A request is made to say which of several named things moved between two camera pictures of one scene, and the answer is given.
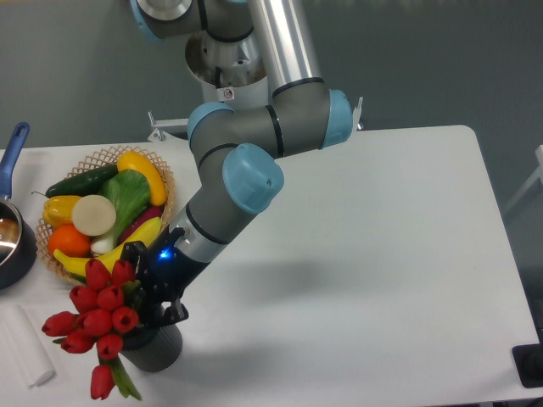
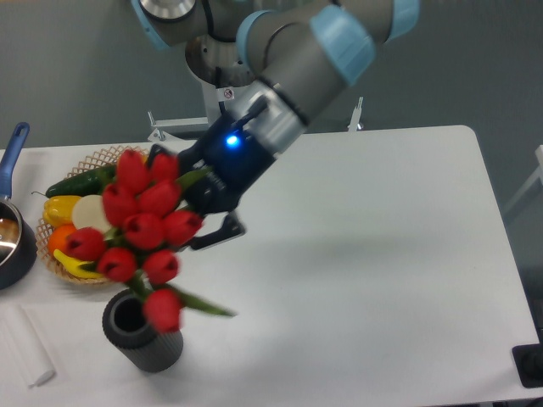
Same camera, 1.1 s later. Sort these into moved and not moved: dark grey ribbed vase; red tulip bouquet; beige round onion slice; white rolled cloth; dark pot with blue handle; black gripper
Moved: red tulip bouquet; black gripper
Not moved: dark pot with blue handle; white rolled cloth; beige round onion slice; dark grey ribbed vase
